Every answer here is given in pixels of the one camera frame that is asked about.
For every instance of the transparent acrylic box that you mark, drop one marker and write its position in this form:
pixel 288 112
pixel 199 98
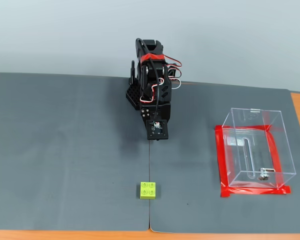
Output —
pixel 255 150

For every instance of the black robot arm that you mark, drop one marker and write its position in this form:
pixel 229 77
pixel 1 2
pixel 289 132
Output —
pixel 153 45

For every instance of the black perforated mount block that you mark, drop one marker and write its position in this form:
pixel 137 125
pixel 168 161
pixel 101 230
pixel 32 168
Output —
pixel 132 96

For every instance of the red tape strip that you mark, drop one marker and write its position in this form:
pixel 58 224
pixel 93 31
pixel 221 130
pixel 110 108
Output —
pixel 242 127
pixel 221 160
pixel 252 192
pixel 275 155

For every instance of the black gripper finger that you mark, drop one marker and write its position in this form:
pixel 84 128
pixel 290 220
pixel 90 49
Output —
pixel 144 117

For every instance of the gray table mat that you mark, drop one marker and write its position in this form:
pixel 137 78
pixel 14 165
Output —
pixel 202 212
pixel 65 150

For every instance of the green lego block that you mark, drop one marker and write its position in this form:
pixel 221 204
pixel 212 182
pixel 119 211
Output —
pixel 147 191

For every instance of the black square wrist camera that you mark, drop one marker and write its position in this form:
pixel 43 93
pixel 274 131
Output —
pixel 163 135

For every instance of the silver metal latch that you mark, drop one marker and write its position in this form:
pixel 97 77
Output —
pixel 263 177

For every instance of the red tape band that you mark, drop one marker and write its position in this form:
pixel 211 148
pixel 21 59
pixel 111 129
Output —
pixel 152 58

